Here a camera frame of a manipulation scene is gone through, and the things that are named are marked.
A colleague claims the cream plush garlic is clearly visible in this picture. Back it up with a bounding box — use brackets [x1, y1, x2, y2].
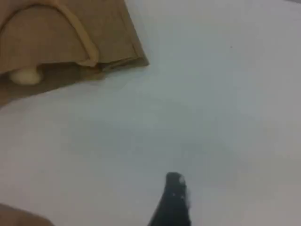
[9, 67, 41, 85]

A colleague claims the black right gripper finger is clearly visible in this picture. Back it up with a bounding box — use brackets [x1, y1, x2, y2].
[147, 172, 191, 226]

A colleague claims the brown burlap bag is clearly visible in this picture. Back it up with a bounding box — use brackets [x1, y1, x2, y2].
[0, 0, 150, 108]

